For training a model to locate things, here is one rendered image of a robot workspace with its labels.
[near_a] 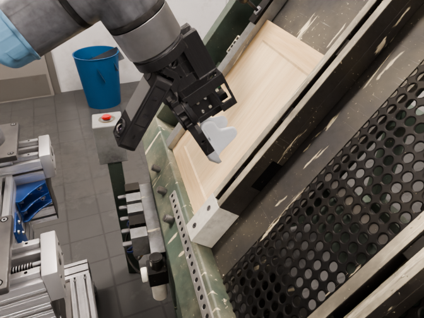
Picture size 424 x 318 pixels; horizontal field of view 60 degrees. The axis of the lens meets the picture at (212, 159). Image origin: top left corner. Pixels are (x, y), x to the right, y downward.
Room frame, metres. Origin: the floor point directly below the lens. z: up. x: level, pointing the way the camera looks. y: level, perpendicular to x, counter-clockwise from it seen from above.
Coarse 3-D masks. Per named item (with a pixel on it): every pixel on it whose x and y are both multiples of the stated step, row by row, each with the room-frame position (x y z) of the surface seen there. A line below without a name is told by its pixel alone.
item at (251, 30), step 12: (276, 0) 1.26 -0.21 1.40; (264, 12) 1.25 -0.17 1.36; (276, 12) 1.26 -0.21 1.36; (252, 24) 1.26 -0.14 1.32; (240, 36) 1.27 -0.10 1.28; (252, 36) 1.24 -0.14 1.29; (240, 48) 1.23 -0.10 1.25; (228, 60) 1.23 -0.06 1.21; (180, 132) 1.17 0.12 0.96; (168, 144) 1.16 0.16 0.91
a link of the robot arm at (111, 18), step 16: (80, 0) 0.40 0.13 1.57; (96, 0) 0.40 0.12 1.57; (112, 0) 0.40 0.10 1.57; (128, 0) 0.40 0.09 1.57; (144, 0) 0.41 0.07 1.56; (160, 0) 0.43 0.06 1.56; (80, 16) 0.40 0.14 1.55; (96, 16) 0.41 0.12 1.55; (112, 16) 0.41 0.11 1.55; (128, 16) 0.41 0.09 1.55; (144, 16) 0.41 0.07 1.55; (112, 32) 0.42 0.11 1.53
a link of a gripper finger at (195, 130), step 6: (186, 114) 0.44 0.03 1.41; (186, 120) 0.43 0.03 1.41; (186, 126) 0.42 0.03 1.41; (192, 126) 0.42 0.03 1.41; (198, 126) 0.43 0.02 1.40; (192, 132) 0.42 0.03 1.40; (198, 132) 0.42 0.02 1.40; (198, 138) 0.42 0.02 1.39; (204, 138) 0.43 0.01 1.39; (198, 144) 0.42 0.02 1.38; (204, 144) 0.43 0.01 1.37; (210, 144) 0.44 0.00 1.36; (204, 150) 0.43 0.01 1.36; (210, 150) 0.44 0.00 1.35
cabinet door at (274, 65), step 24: (264, 24) 1.24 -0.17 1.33; (264, 48) 1.14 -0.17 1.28; (288, 48) 1.04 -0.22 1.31; (312, 48) 0.95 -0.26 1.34; (240, 72) 1.16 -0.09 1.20; (264, 72) 1.05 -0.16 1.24; (288, 72) 0.96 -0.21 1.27; (240, 96) 1.06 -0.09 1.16; (264, 96) 0.97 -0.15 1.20; (288, 96) 0.89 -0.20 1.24; (240, 120) 0.97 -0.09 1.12; (264, 120) 0.89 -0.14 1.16; (192, 144) 1.08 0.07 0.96; (240, 144) 0.89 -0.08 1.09; (192, 168) 0.97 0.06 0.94; (216, 168) 0.89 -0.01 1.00; (192, 192) 0.89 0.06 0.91
